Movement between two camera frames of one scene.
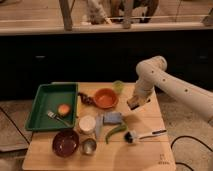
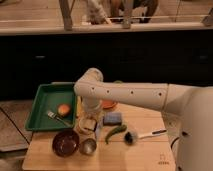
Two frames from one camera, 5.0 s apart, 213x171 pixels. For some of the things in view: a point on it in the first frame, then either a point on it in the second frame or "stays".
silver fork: [53, 115] stays
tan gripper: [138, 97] to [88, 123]
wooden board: [108, 135] stays
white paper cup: [87, 124] stays
